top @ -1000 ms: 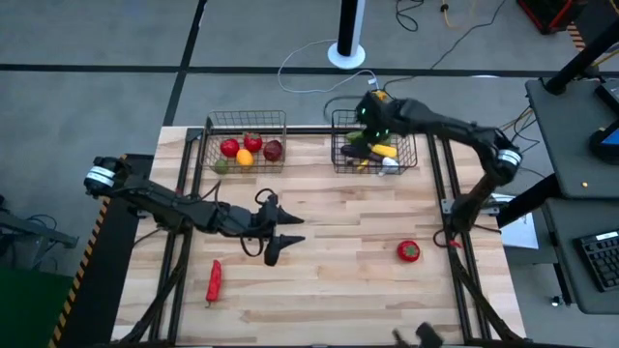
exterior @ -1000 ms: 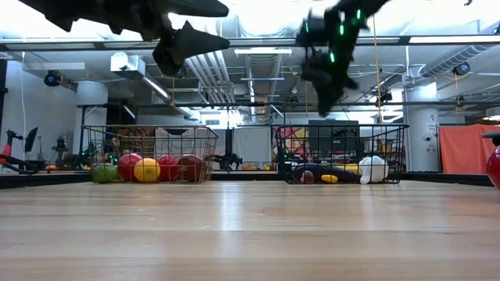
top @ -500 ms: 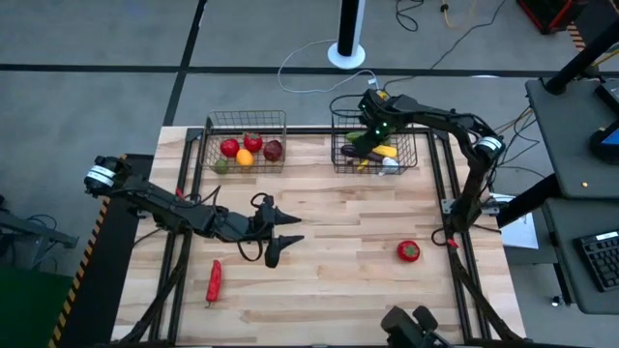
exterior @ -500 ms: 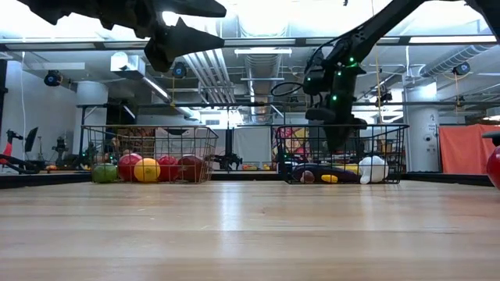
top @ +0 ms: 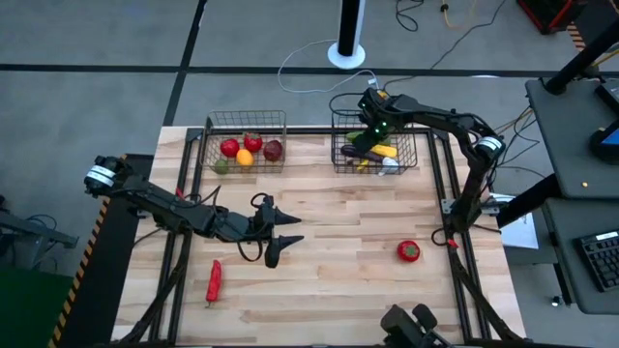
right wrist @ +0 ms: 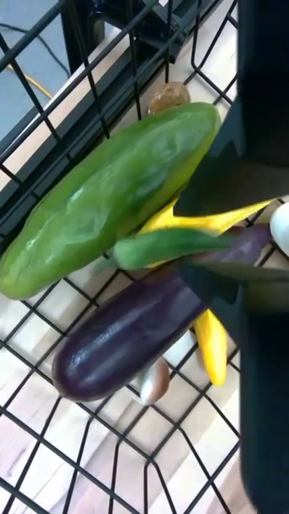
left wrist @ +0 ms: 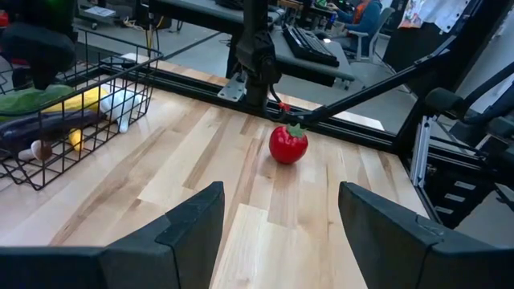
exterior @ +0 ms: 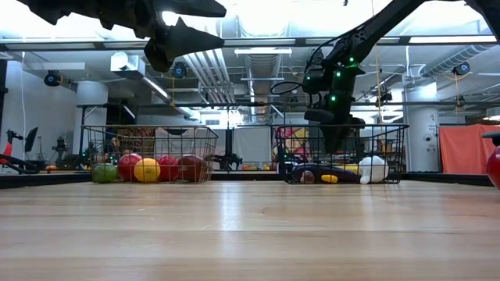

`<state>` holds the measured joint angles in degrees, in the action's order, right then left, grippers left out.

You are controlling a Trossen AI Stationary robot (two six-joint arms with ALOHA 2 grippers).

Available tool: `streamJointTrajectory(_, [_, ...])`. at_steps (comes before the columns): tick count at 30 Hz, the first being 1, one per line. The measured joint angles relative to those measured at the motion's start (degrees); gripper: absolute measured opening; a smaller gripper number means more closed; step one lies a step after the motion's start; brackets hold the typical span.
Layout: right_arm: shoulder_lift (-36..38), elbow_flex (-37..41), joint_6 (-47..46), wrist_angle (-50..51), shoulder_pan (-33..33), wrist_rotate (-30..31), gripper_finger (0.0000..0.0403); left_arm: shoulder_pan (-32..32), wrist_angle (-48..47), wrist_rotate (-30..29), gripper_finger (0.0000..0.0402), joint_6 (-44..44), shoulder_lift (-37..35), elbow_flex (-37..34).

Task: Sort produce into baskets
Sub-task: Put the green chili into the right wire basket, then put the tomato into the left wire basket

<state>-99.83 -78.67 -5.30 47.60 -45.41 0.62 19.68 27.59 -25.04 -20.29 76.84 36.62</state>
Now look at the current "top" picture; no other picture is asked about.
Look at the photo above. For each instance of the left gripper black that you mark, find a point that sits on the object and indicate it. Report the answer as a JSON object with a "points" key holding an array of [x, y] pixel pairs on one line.
{"points": [[237, 226]]}

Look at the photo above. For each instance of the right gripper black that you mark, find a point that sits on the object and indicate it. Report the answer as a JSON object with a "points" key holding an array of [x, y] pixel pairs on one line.
{"points": [[382, 113]]}

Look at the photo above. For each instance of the green toy cucumber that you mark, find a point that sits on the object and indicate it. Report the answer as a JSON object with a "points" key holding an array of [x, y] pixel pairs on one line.
{"points": [[353, 136]]}

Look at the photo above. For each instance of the yellow oblong toy vegetable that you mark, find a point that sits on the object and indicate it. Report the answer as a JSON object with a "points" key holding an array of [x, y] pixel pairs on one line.
{"points": [[385, 151]]}

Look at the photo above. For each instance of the purple toy eggplant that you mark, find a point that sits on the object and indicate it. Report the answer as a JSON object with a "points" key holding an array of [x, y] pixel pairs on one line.
{"points": [[355, 153]]}

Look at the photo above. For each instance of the yellow toy corn cob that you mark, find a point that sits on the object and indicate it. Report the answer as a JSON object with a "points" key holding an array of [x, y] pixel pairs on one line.
{"points": [[362, 165]]}

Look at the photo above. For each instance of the white toy garlic bulb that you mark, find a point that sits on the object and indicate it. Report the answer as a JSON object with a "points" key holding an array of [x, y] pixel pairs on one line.
{"points": [[389, 166]]}

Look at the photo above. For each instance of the red toy chili pepper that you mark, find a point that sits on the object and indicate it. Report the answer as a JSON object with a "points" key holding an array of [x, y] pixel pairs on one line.
{"points": [[214, 282]]}

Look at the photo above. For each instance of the orange toy citrus fruit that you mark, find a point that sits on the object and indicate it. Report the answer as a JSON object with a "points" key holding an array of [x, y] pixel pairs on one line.
{"points": [[245, 157]]}

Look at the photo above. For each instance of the dark red round toy fruit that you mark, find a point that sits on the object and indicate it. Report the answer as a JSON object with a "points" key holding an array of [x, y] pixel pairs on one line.
{"points": [[273, 150]]}

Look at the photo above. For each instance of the small toy kiwi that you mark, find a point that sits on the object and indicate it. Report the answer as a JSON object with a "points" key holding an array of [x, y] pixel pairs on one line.
{"points": [[221, 166]]}

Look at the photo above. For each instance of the bright red toy apple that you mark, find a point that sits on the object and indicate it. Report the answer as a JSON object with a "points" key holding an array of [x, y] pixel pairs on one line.
{"points": [[253, 142]]}

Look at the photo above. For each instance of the red toy tomato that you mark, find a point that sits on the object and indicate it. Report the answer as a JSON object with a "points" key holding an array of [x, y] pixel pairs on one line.
{"points": [[408, 251], [229, 148]]}

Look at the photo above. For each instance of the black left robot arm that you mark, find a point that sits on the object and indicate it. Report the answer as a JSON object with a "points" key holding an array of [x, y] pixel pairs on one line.
{"points": [[155, 200]]}

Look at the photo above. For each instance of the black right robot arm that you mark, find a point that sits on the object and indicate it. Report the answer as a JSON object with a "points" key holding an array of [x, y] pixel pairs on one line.
{"points": [[450, 118]]}

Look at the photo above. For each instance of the black pole white round base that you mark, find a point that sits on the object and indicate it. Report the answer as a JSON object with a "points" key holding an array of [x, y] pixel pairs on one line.
{"points": [[346, 53]]}

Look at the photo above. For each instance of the black bulky object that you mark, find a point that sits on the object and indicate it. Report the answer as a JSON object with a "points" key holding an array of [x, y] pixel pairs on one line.
{"points": [[401, 328]]}

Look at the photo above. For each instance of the white paper sheet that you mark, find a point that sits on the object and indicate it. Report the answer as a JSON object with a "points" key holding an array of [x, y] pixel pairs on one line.
{"points": [[522, 234]]}

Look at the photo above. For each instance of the grey platform table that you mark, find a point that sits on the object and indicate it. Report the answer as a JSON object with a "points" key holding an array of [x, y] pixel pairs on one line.
{"points": [[556, 145]]}

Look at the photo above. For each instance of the black hazard striped mat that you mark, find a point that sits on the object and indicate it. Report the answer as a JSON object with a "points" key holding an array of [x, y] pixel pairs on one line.
{"points": [[97, 290]]}

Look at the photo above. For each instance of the red black tool box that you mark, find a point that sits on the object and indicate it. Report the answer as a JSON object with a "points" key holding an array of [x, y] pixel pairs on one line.
{"points": [[546, 12]]}

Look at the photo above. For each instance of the black pole stand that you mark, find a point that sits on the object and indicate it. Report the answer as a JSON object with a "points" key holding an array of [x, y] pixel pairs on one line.
{"points": [[580, 60]]}

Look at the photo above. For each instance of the grey desk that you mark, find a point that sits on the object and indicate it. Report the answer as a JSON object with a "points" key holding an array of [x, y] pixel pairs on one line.
{"points": [[566, 270]]}

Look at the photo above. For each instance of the black blue device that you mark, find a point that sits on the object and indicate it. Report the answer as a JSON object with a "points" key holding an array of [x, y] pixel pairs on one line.
{"points": [[607, 145]]}

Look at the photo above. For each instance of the grey stand legs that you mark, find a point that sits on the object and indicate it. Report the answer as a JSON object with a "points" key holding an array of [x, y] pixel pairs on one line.
{"points": [[29, 227]]}

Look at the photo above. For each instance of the green floor mat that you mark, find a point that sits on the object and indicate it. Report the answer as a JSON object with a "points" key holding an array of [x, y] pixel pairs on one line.
{"points": [[29, 309]]}

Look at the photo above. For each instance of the black keyboard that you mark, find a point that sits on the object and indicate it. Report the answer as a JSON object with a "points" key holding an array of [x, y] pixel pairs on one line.
{"points": [[602, 261]]}

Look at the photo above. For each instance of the black table frame rails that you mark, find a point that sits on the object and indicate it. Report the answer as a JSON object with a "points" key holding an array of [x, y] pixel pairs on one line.
{"points": [[309, 130]]}

